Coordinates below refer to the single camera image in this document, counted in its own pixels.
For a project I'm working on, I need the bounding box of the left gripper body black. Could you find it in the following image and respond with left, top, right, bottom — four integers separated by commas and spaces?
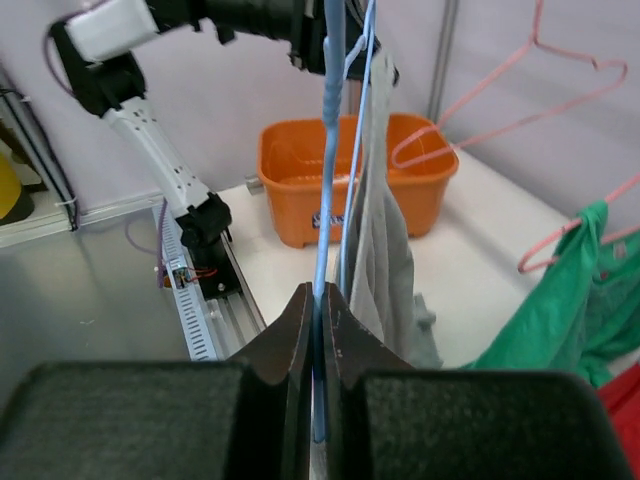
289, 0, 365, 75

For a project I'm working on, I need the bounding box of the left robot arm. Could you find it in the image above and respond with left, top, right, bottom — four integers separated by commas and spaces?
47, 1, 380, 269

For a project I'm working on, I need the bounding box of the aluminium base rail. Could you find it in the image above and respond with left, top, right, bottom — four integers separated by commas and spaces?
204, 235, 266, 359

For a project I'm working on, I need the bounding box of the slotted white cable duct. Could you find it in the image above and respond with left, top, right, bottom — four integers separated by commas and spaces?
153, 202, 217, 361

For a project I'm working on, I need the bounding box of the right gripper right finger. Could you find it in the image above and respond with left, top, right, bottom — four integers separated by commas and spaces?
322, 284, 620, 479

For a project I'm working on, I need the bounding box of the orange plastic tub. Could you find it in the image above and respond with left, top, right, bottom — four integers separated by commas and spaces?
256, 112, 460, 250

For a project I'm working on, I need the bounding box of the green tank top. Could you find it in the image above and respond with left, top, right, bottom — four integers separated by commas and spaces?
468, 201, 639, 388

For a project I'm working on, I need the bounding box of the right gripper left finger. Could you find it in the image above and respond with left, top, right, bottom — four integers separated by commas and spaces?
1, 284, 313, 479

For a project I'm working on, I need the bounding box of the pink hanger of green top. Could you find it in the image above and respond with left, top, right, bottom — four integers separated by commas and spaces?
517, 172, 640, 274

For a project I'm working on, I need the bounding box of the red tank top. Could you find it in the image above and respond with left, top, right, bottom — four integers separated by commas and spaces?
598, 364, 639, 458

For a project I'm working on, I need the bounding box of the blue hanger of grey top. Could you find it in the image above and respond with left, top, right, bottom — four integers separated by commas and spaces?
311, 1, 376, 443

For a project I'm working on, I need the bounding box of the grey tank top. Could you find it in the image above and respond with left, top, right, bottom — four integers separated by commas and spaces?
335, 50, 442, 369

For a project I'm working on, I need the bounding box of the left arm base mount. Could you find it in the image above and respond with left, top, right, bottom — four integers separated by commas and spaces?
189, 238, 241, 300

